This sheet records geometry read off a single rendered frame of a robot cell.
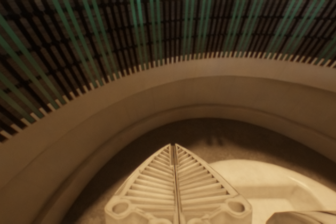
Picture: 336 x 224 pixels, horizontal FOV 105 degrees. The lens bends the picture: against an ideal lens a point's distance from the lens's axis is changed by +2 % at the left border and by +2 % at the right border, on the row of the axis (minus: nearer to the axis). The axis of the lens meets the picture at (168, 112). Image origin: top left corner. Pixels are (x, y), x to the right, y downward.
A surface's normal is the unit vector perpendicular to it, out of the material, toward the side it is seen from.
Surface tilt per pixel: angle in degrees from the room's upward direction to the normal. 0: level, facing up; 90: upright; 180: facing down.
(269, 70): 90
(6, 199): 90
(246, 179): 0
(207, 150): 0
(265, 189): 70
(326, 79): 90
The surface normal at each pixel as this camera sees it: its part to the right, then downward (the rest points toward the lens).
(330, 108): -0.67, 0.53
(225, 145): -0.02, -0.71
